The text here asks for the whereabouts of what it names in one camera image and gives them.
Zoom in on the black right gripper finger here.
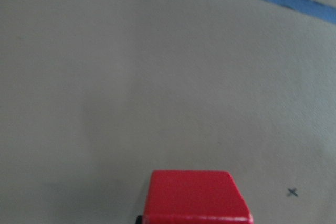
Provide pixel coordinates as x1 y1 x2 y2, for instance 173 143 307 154
135 215 142 224

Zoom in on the red cube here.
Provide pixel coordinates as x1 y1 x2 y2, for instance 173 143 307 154
141 170 254 223

